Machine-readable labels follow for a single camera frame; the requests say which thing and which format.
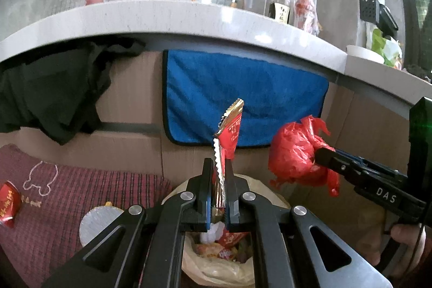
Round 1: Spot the red plastic bag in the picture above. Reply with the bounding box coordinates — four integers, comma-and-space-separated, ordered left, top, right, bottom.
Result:
268, 116, 340, 197

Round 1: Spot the green white plastic bag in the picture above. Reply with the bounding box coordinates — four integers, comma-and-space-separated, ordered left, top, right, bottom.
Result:
371, 28, 402, 70

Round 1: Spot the silver round cake board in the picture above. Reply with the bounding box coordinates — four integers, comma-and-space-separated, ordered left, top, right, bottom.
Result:
79, 205, 124, 247

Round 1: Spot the dark sauce glass bottle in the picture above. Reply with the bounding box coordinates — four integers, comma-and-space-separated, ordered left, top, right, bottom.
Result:
269, 0, 291, 24

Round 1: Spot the black utensil holder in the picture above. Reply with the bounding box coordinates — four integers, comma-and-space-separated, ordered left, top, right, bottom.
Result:
360, 0, 399, 39

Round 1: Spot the red plaid floor mat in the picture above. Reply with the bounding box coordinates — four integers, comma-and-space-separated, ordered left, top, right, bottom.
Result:
1, 145, 172, 287

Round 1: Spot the white bowl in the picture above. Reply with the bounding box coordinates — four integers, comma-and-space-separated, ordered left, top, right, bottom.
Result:
346, 45, 384, 64

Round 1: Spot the blue hanging towel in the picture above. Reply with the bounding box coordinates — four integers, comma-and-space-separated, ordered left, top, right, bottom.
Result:
162, 50, 329, 148

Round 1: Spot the white kitchen countertop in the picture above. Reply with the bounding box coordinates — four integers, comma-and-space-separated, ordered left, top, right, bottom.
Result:
1, 0, 431, 104

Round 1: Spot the person's right hand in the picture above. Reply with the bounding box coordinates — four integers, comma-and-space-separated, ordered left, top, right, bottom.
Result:
356, 224, 426, 279

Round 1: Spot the red snack wrapper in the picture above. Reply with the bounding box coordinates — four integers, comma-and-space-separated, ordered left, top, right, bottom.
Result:
213, 98, 244, 209

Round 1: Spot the crushed red drink can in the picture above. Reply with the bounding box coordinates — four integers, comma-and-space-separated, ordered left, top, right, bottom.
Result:
0, 181, 21, 228

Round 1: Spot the beige trash bag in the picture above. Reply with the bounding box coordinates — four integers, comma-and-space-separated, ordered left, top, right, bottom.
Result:
163, 174, 291, 287

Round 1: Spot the orange capped plastic bottle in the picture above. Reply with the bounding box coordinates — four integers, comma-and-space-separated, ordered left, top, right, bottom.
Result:
293, 0, 320, 36

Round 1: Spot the black hanging cloth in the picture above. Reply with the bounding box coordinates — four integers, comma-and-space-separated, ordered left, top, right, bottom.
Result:
1, 36, 145, 145

